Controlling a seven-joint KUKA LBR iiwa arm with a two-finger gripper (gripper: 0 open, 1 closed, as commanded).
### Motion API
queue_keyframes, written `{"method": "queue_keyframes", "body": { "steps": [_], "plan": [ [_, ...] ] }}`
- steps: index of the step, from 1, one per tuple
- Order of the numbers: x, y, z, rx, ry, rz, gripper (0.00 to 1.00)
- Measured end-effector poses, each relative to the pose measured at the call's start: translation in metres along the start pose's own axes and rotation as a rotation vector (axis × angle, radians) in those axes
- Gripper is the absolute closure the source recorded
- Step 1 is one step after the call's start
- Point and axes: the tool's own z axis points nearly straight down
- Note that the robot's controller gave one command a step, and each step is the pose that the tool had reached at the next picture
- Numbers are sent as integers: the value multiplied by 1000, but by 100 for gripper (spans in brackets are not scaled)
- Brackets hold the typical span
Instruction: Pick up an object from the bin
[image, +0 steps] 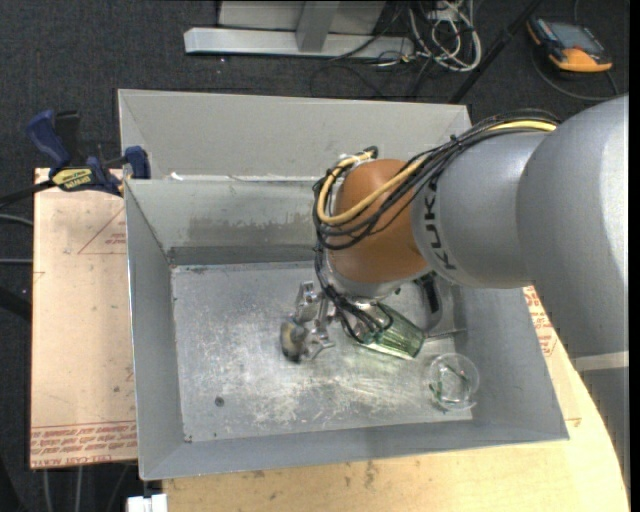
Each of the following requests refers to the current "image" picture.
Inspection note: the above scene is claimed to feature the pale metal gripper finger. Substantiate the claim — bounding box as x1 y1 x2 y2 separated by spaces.
291 281 322 327
301 328 336 361

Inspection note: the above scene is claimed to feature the grey-brown round lump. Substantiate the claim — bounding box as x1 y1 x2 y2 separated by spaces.
278 319 309 365

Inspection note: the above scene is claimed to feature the green-tinted clear glass tumbler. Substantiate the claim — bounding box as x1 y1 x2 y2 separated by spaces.
360 302 427 360

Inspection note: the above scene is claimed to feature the grey metal bin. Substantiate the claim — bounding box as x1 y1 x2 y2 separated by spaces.
117 88 571 482

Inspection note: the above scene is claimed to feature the brown cardboard board, red print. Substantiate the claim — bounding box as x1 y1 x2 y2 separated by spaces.
29 166 584 470

